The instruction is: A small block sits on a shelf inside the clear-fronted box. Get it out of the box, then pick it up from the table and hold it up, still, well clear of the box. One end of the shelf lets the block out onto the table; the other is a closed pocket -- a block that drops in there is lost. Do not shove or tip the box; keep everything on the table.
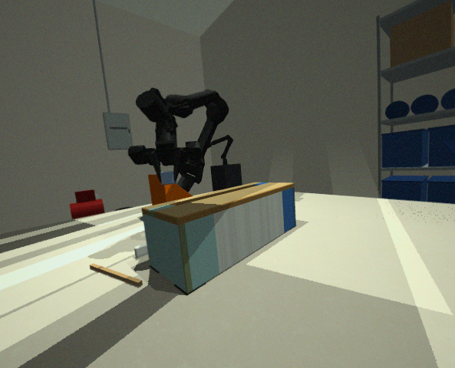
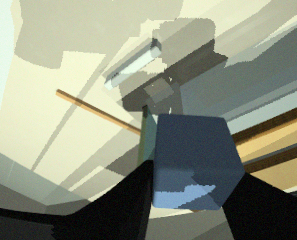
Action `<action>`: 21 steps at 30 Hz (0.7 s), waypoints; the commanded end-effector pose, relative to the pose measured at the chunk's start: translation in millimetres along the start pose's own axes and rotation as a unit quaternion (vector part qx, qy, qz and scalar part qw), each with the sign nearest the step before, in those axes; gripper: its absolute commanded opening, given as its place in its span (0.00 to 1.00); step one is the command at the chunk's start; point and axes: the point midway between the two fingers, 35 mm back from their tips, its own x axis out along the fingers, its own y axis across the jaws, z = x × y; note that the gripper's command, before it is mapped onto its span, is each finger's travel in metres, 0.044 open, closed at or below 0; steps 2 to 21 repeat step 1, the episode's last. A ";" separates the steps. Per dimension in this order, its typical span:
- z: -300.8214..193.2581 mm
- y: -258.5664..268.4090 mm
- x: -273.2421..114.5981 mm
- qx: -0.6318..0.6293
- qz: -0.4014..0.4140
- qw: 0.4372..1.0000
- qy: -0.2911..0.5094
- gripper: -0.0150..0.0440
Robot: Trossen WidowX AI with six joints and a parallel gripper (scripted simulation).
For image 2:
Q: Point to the tan wooden stick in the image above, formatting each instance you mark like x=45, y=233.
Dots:
x=98, y=111

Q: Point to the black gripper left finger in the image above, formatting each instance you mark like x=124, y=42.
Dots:
x=122, y=213

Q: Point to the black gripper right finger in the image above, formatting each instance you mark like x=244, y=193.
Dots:
x=257, y=211

